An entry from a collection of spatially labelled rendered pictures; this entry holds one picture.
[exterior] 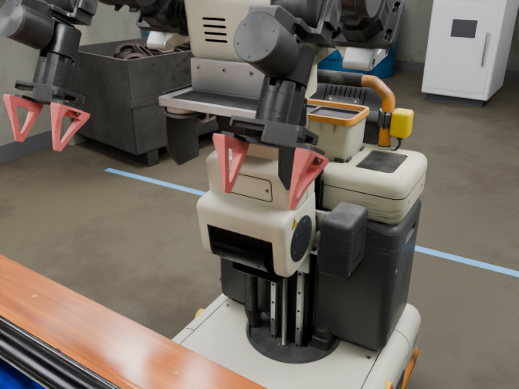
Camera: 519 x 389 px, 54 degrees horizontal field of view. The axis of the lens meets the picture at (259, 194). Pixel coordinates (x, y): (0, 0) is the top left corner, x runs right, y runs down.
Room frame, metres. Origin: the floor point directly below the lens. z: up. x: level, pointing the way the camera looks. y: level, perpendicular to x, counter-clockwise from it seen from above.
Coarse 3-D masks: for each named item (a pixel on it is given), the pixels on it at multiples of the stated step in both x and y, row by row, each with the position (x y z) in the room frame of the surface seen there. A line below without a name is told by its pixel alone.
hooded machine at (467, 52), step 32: (448, 0) 5.04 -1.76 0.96; (480, 0) 4.88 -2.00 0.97; (512, 0) 5.02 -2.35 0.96; (448, 32) 5.01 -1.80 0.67; (480, 32) 4.85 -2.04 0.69; (512, 32) 5.35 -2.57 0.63; (448, 64) 4.99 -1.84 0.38; (480, 64) 4.82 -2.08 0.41; (448, 96) 5.01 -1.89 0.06; (480, 96) 4.80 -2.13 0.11
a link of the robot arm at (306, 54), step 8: (296, 40) 0.63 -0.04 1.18; (304, 48) 0.64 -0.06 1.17; (312, 48) 0.65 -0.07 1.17; (304, 56) 0.64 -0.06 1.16; (312, 56) 0.65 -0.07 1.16; (296, 64) 0.63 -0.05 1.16; (304, 64) 0.64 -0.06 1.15; (312, 64) 0.66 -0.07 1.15; (288, 72) 0.63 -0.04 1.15; (296, 72) 0.63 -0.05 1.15; (304, 72) 0.64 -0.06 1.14; (280, 80) 0.64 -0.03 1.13; (288, 80) 0.63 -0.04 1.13; (296, 80) 0.63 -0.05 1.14; (304, 80) 0.64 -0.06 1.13
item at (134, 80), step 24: (96, 48) 3.86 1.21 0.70; (120, 48) 3.86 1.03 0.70; (144, 48) 3.62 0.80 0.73; (96, 72) 3.37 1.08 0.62; (120, 72) 3.19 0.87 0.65; (144, 72) 3.24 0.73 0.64; (168, 72) 3.39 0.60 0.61; (96, 96) 3.40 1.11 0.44; (120, 96) 3.21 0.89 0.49; (144, 96) 3.23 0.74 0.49; (72, 120) 3.65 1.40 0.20; (96, 120) 3.43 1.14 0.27; (120, 120) 3.23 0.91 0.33; (144, 120) 3.21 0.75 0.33; (96, 144) 3.65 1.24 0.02; (120, 144) 3.25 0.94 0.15; (144, 144) 3.20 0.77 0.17
